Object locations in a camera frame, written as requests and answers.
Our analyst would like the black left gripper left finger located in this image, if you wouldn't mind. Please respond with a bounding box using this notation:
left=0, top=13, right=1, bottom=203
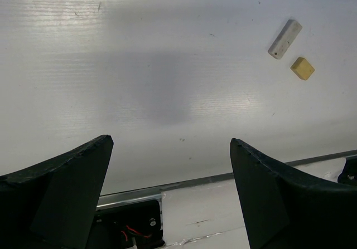
left=1, top=135, right=114, bottom=248

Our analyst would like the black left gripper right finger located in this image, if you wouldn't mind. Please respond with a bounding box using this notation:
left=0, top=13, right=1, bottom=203
left=230, top=139, right=356, bottom=248

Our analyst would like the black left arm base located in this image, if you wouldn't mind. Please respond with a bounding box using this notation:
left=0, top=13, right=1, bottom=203
left=85, top=200, right=165, bottom=248

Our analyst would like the silver foil sheet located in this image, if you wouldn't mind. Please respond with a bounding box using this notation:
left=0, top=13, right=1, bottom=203
left=160, top=159, right=357, bottom=249

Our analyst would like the yellow eraser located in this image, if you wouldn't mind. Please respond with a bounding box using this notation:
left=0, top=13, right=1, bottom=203
left=290, top=57, right=315, bottom=81

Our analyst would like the grey eraser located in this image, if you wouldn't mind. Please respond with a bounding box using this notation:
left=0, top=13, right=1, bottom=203
left=268, top=19, right=302, bottom=60

